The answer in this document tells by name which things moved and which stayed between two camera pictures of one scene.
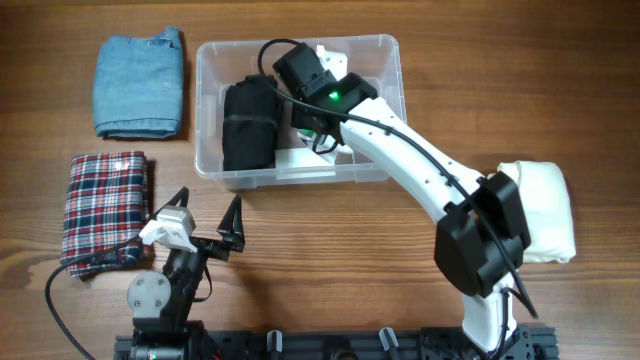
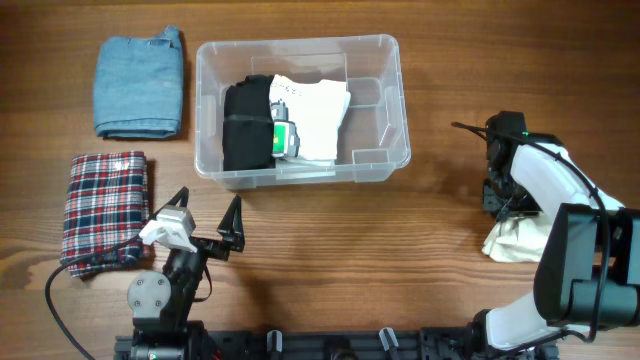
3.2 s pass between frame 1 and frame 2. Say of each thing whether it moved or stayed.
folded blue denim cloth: stayed
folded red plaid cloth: stayed
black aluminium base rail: stayed
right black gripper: moved
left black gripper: stayed
